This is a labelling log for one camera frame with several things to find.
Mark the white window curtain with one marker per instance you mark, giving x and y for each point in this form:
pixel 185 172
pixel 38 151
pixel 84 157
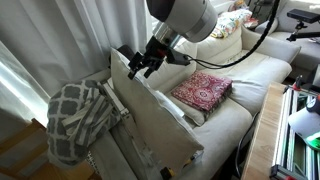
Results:
pixel 48 43

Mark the black red hat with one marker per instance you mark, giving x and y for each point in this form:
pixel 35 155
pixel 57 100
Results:
pixel 124 53

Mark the grey white patterned blanket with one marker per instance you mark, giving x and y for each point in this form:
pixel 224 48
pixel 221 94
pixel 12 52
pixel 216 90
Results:
pixel 78 114

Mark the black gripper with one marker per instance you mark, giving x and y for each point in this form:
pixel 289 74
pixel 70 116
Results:
pixel 152 59

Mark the wooden chair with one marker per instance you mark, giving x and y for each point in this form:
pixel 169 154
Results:
pixel 46 171

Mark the cream fabric sofa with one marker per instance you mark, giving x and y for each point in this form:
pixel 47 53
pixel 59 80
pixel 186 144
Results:
pixel 224 127

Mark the large white pillow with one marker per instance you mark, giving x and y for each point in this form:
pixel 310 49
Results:
pixel 162 128

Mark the beige cushion under cloth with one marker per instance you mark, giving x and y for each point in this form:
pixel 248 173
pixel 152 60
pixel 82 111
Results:
pixel 195 115

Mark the black camera on stand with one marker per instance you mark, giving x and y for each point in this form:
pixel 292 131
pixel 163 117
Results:
pixel 303 17

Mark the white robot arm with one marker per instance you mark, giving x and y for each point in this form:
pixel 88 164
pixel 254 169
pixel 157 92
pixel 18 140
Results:
pixel 192 19

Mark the red and white patterned cloth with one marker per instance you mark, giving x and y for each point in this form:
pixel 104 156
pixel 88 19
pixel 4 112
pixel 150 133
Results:
pixel 203 91

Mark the floral patterned pillow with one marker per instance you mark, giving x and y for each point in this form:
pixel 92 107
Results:
pixel 228 22

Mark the wooden table with rails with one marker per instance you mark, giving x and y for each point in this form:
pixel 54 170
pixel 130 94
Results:
pixel 278 151

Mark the yellow black tool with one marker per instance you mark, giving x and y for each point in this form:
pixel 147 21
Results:
pixel 167 173

